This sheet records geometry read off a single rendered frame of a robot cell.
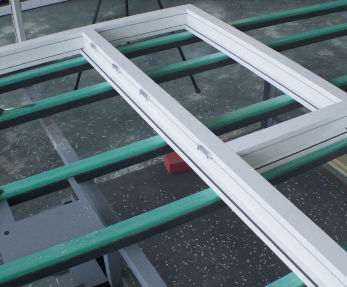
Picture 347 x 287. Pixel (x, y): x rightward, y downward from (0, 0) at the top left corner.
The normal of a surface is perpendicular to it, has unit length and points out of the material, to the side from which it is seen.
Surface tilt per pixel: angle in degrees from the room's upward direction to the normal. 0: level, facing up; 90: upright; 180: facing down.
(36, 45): 90
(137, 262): 0
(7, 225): 0
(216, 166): 90
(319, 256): 90
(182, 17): 90
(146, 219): 0
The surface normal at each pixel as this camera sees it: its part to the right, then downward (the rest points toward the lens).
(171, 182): -0.01, -0.83
